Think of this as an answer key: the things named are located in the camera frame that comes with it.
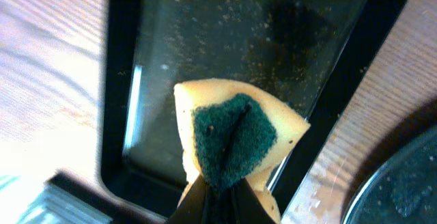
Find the black round tray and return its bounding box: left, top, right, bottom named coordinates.
left=341, top=126, right=436, bottom=224

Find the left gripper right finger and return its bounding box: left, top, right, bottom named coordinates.
left=234, top=179, right=274, bottom=224

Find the yellow green sponge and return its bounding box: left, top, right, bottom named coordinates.
left=173, top=79, right=311, bottom=223

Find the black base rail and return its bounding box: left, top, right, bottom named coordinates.
left=0, top=172, right=165, bottom=224

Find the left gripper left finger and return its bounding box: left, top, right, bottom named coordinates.
left=165, top=176, right=213, bottom=224

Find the black rectangular tray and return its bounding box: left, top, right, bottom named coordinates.
left=100, top=0, right=407, bottom=217

